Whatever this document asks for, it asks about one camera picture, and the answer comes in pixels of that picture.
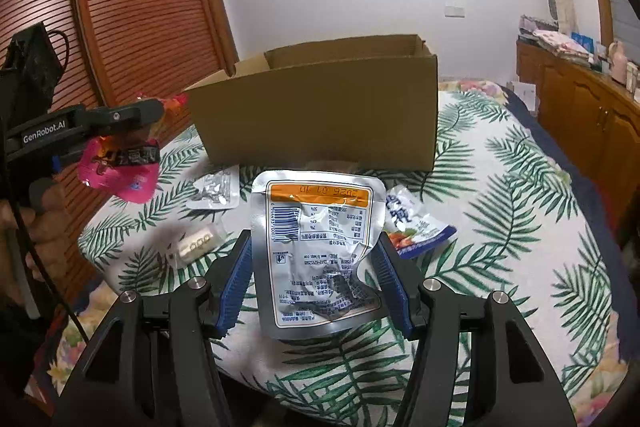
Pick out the brown sausage pink packet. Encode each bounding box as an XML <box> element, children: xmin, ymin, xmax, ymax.
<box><xmin>77</xmin><ymin>93</ymin><xmax>188</xmax><ymax>204</ymax></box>

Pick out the person's left hand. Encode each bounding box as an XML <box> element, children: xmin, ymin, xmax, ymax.
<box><xmin>1</xmin><ymin>182</ymin><xmax>70</xmax><ymax>307</ymax></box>

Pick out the silver orange-label snack pouch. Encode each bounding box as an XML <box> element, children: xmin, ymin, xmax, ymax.
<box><xmin>250</xmin><ymin>170</ymin><xmax>386</xmax><ymax>340</ymax></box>

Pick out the brown cardboard box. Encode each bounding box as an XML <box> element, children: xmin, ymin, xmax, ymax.
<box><xmin>186</xmin><ymin>35</ymin><xmax>438</xmax><ymax>171</ymax></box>

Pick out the white wall switch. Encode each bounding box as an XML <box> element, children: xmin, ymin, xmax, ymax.
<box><xmin>444</xmin><ymin>5</ymin><xmax>465</xmax><ymax>18</ymax></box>

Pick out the pink thermos jug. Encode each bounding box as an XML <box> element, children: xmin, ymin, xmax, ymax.
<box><xmin>608</xmin><ymin>40</ymin><xmax>628</xmax><ymax>86</ymax></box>

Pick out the palm leaf print bedsheet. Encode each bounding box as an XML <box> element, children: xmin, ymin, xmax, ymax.
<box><xmin>77</xmin><ymin>89</ymin><xmax>622</xmax><ymax>427</ymax></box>

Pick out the floral bed blanket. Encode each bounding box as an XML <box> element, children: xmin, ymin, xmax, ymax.
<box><xmin>24</xmin><ymin>78</ymin><xmax>640</xmax><ymax>427</ymax></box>

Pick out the white red snack pouch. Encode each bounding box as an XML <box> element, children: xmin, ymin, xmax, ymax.
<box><xmin>186</xmin><ymin>165</ymin><xmax>240</xmax><ymax>211</ymax></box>

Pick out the wooden sideboard cabinet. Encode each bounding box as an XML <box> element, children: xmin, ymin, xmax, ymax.
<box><xmin>516</xmin><ymin>39</ymin><xmax>639</xmax><ymax>231</ymax></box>

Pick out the white blue snack pouch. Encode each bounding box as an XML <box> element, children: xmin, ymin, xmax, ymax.
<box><xmin>384</xmin><ymin>184</ymin><xmax>457</xmax><ymax>259</ymax></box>

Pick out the blue white box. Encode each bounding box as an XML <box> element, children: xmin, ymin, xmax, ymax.
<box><xmin>570</xmin><ymin>31</ymin><xmax>596</xmax><ymax>54</ymax></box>

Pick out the white paper bag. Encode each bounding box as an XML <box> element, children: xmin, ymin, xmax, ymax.
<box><xmin>508</xmin><ymin>80</ymin><xmax>538</xmax><ymax>114</ymax></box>

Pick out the folded floral cloth stack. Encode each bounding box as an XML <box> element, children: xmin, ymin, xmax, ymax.
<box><xmin>533</xmin><ymin>29</ymin><xmax>591</xmax><ymax>61</ymax></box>

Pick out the clear white candy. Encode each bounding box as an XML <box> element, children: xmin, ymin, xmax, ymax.
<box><xmin>166</xmin><ymin>222</ymin><xmax>228</xmax><ymax>269</ymax></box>

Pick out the white small fan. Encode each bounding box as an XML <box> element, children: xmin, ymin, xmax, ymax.
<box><xmin>548</xmin><ymin>0</ymin><xmax>559</xmax><ymax>22</ymax></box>

